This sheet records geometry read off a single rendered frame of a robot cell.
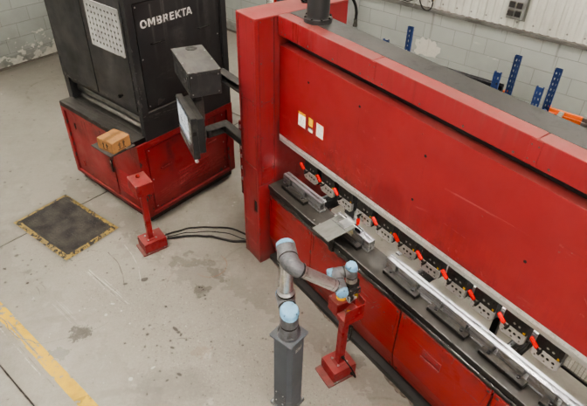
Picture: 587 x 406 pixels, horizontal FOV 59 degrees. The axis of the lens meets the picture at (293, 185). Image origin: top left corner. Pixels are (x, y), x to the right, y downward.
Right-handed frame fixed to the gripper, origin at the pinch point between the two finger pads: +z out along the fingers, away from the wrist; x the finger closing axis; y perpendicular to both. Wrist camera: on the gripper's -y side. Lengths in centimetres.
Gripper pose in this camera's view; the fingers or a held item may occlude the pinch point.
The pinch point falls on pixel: (348, 301)
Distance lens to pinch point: 351.6
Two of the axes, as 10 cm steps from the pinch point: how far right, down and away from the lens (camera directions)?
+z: 0.6, 7.8, 6.3
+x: -5.0, -5.2, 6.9
